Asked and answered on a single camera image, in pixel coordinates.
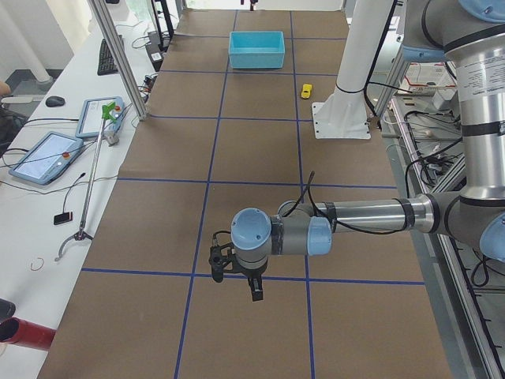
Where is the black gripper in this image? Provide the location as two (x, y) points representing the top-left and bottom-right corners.
(209, 243), (264, 302)

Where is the yellow beetle toy car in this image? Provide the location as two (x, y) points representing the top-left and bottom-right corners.
(301, 83), (312, 99)

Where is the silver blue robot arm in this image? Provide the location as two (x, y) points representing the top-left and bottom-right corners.
(209, 1), (504, 301)

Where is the small black device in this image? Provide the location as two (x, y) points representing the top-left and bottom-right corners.
(53, 212), (73, 226)

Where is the rubber band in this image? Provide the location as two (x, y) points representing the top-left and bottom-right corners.
(29, 257), (45, 272)

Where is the far blue teach pendant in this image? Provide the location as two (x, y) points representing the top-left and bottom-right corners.
(75, 96), (125, 139)

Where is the blue teach pendant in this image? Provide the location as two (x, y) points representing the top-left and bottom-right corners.
(9, 132), (84, 185)
(75, 96), (125, 139)

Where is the light blue plastic bin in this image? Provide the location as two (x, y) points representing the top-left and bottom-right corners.
(228, 31), (286, 69)

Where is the near blue teach pendant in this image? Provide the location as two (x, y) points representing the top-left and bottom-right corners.
(9, 132), (84, 185)

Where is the red cylinder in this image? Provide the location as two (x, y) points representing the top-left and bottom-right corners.
(1, 317), (56, 351)

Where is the black keyboard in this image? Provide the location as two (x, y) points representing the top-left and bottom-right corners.
(97, 39), (118, 76)

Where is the black computer mouse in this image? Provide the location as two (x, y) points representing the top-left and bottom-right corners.
(45, 96), (65, 107)

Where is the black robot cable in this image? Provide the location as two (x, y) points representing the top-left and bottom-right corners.
(211, 171), (411, 253)

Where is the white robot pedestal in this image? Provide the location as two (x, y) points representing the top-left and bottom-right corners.
(312, 0), (395, 140)

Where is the green handled reacher grabber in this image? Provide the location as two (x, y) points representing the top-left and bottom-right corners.
(54, 101), (116, 262)

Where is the aluminium frame post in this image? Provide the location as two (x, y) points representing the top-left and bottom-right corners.
(88, 0), (147, 121)

